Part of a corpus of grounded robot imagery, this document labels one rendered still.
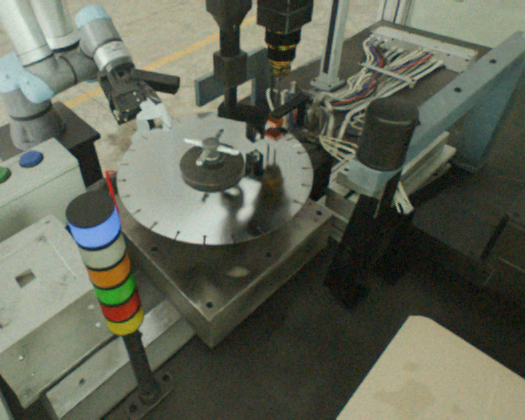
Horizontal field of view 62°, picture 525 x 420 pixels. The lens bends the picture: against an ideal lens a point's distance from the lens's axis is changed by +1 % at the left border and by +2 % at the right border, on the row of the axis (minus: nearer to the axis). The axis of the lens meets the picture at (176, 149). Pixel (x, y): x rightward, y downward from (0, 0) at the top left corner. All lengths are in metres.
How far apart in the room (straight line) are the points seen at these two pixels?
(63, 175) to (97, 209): 0.50
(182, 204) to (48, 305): 0.24
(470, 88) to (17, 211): 0.81
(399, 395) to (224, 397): 0.25
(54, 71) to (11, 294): 0.50
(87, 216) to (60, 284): 0.31
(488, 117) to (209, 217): 0.64
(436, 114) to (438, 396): 0.40
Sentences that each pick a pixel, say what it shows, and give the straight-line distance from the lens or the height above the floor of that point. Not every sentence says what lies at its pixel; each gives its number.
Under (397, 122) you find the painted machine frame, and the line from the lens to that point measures 0.56.
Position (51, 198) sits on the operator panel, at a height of 0.84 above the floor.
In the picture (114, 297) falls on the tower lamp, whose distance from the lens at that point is 0.47.
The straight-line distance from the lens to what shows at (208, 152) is 0.68.
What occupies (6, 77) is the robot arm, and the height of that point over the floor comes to 0.96.
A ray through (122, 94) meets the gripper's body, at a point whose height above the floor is 0.98.
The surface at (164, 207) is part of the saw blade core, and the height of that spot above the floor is 0.95.
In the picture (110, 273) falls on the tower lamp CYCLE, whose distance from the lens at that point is 0.44.
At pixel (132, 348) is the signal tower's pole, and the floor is 0.92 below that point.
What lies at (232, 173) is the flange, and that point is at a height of 0.96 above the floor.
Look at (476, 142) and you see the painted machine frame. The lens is 1.09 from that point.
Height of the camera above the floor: 1.44
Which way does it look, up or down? 39 degrees down
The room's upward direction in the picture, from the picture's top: 7 degrees counter-clockwise
